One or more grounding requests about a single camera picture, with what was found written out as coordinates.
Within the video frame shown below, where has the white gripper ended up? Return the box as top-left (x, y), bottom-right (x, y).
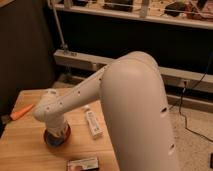
top-left (45, 115), bottom-right (68, 137)

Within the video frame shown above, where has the blue ceramic cup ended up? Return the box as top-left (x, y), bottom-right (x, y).
top-left (47, 135), bottom-right (64, 146)

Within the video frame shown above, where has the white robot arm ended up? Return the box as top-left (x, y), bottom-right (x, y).
top-left (34, 51), bottom-right (180, 171)

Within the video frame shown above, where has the red ceramic bowl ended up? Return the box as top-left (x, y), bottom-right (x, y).
top-left (43, 124), bottom-right (71, 148)

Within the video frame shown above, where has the white tube package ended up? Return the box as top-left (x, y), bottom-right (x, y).
top-left (83, 105), bottom-right (103, 139)

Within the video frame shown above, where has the orange toy carrot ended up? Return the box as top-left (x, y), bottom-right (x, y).
top-left (10, 104), bottom-right (34, 121)

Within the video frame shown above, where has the small printed box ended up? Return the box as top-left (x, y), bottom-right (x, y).
top-left (67, 157), bottom-right (99, 171)

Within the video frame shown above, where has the metal stand pole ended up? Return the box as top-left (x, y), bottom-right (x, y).
top-left (50, 0), bottom-right (68, 52)

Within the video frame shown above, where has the white baseboard rail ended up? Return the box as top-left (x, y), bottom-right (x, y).
top-left (54, 49), bottom-right (213, 93)

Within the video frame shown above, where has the black cable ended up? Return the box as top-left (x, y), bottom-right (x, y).
top-left (168, 56), bottom-right (213, 144)

